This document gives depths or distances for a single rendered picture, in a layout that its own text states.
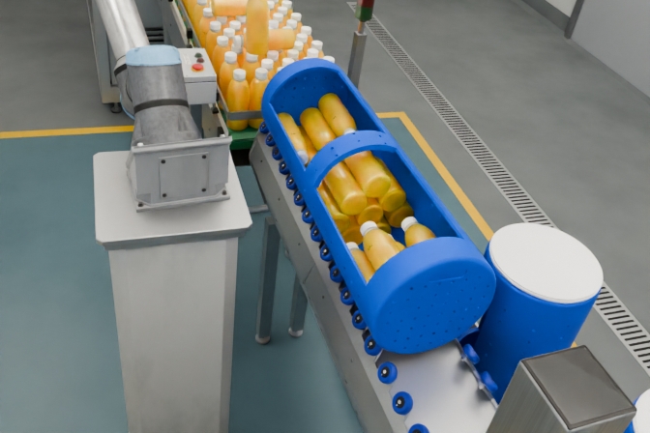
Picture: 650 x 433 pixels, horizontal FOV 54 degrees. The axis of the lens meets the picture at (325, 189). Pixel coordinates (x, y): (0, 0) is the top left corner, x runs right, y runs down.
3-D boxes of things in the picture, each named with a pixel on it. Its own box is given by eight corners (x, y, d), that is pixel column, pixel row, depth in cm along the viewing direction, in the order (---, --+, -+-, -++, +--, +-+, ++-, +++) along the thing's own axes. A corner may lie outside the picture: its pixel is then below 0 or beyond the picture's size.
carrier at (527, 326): (490, 418, 224) (410, 415, 221) (579, 229, 171) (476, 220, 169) (511, 500, 201) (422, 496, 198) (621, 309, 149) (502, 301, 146)
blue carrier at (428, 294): (361, 366, 136) (388, 269, 119) (256, 141, 200) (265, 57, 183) (475, 343, 146) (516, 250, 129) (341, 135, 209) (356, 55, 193)
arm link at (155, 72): (135, 101, 131) (126, 37, 132) (129, 116, 144) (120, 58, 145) (193, 97, 136) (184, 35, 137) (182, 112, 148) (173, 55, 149)
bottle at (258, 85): (246, 118, 220) (249, 70, 209) (267, 118, 221) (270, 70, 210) (249, 129, 214) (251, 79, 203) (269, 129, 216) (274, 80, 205)
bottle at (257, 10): (266, 48, 206) (267, -11, 197) (270, 55, 200) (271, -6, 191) (244, 48, 204) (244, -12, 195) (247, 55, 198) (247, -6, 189)
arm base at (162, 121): (125, 151, 130) (117, 102, 131) (139, 160, 145) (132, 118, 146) (199, 138, 132) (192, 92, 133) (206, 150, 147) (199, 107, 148)
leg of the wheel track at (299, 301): (290, 338, 260) (306, 220, 223) (286, 328, 264) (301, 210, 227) (304, 336, 262) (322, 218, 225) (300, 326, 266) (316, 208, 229)
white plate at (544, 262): (580, 226, 170) (578, 230, 171) (479, 218, 168) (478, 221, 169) (621, 304, 148) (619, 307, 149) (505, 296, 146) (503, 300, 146)
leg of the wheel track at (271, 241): (257, 345, 255) (267, 225, 218) (253, 334, 260) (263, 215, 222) (271, 342, 257) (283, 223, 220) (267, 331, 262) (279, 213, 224)
